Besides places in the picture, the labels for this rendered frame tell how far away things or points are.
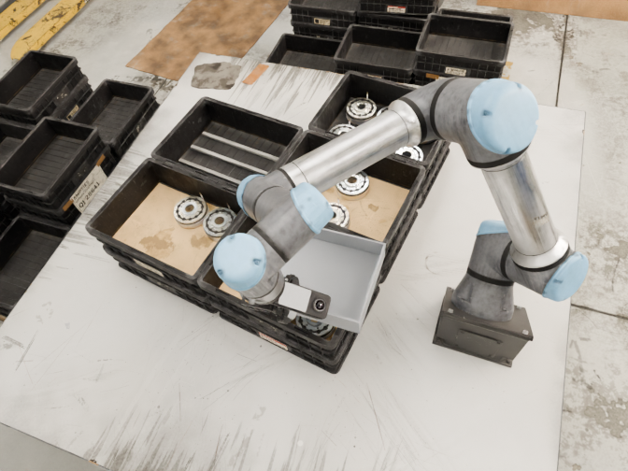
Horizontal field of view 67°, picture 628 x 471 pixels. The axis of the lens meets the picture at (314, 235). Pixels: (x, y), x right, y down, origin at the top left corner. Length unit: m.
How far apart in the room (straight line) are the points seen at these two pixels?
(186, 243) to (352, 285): 0.60
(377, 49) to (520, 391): 1.92
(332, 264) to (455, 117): 0.43
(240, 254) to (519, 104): 0.51
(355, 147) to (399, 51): 1.88
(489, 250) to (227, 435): 0.81
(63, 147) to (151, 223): 1.04
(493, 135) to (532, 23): 2.89
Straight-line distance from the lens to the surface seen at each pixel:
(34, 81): 2.98
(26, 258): 2.49
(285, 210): 0.70
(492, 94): 0.84
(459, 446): 1.33
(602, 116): 3.15
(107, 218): 1.54
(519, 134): 0.87
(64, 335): 1.64
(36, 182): 2.41
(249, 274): 0.67
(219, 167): 1.62
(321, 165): 0.84
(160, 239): 1.50
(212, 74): 2.18
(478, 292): 1.22
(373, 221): 1.41
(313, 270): 1.08
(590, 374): 2.27
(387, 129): 0.90
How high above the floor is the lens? 1.99
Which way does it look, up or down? 57 degrees down
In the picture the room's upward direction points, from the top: 10 degrees counter-clockwise
